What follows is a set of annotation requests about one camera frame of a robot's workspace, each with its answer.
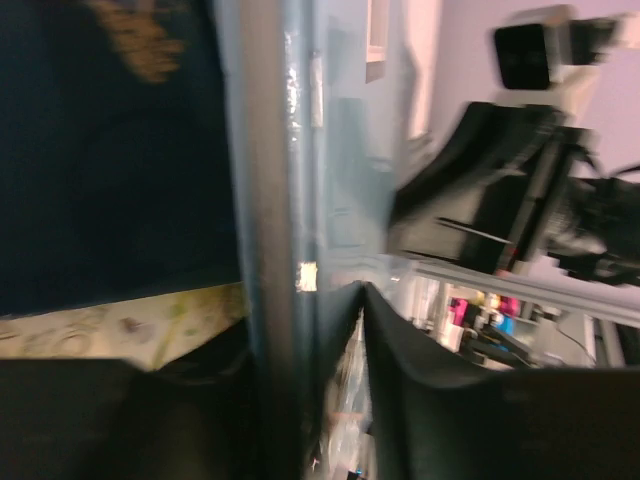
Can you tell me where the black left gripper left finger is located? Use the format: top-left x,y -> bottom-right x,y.
1,323 -> 257,479

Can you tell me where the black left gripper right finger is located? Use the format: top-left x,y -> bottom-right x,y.
363,285 -> 639,479

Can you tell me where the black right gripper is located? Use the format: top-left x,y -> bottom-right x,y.
387,102 -> 600,274

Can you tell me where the dark navy book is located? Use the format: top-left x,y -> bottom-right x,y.
1,1 -> 241,316

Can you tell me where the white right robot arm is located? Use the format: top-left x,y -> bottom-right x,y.
386,102 -> 639,286

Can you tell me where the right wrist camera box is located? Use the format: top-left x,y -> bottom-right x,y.
492,4 -> 575,91

